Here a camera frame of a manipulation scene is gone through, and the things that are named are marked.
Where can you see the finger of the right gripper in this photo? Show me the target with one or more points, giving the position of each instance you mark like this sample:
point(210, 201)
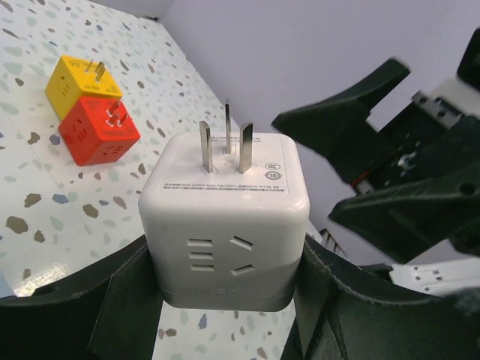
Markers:
point(337, 129)
point(404, 221)

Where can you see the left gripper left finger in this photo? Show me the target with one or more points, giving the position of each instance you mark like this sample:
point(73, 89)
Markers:
point(107, 310)

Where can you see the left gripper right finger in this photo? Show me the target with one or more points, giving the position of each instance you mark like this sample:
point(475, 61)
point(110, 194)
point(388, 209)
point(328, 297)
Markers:
point(343, 311)

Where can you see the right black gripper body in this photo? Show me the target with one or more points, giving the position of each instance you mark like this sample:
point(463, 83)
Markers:
point(436, 134)

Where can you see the white cube plug adapter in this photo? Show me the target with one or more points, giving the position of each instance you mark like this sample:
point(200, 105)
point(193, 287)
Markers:
point(225, 218)

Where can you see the red cube plug adapter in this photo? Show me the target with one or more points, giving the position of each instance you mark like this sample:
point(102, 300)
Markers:
point(98, 130)

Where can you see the yellow cube plug adapter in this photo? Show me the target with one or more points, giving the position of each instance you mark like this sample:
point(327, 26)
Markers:
point(74, 78)

